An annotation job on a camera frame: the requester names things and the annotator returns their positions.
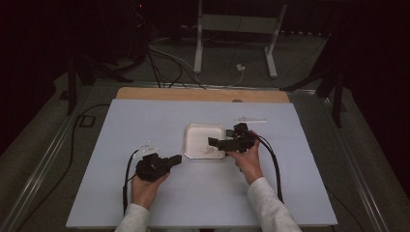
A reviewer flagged person's right hand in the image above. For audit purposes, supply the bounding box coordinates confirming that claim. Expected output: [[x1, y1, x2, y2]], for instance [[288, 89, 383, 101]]
[[226, 140, 264, 187]]

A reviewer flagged white square tray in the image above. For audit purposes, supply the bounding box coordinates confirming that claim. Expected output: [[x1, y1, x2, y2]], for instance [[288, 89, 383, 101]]
[[184, 123, 227, 160]]

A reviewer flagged person's left hand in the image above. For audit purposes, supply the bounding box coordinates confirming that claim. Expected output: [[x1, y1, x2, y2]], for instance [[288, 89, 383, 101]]
[[130, 172, 170, 211]]

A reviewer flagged left hand-held gripper cable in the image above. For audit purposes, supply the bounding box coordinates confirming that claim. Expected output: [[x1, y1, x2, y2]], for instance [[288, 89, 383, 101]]
[[122, 149, 140, 216]]

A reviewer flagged black cable bundle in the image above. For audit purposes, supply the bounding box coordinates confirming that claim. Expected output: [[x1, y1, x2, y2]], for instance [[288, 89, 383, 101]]
[[145, 47, 207, 90]]

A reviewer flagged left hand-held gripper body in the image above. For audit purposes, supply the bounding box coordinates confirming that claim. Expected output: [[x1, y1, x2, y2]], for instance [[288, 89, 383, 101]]
[[134, 140, 171, 182]]

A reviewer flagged black floor socket plate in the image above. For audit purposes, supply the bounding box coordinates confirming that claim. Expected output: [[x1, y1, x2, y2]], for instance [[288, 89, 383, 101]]
[[78, 114, 97, 128]]

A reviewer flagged white metal stand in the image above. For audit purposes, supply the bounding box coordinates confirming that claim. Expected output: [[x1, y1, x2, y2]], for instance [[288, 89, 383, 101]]
[[192, 0, 288, 79]]

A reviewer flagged black tripod stand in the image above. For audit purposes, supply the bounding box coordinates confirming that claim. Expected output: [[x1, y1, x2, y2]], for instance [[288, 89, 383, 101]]
[[279, 32, 349, 129], [65, 47, 133, 117]]

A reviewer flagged long black floor cable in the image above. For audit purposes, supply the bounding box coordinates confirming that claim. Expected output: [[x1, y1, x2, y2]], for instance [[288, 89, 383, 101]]
[[15, 102, 111, 232]]

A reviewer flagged light blue table mat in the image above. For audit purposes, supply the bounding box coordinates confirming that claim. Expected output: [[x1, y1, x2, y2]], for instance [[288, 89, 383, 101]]
[[66, 99, 338, 228]]

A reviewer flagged white cable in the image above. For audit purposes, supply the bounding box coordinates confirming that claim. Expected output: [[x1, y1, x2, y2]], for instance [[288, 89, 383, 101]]
[[148, 43, 245, 89]]

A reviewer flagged right hand-held gripper cable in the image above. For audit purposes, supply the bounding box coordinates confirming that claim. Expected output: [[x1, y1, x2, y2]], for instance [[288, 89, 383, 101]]
[[255, 133, 285, 204]]

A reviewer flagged hand-held gripper cable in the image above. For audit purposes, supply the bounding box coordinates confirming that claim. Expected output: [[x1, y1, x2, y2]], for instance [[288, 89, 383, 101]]
[[122, 149, 140, 216], [255, 133, 285, 204]]

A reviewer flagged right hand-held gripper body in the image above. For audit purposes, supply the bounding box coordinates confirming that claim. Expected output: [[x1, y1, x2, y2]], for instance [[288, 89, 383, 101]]
[[225, 117, 268, 154]]

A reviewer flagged metal floor rail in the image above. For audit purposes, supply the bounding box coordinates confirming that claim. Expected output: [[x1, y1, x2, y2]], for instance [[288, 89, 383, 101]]
[[317, 93, 391, 232], [0, 84, 98, 232]]

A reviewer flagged dark equipment rack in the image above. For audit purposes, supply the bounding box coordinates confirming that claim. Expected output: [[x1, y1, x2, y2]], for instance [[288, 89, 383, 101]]
[[127, 0, 153, 67]]

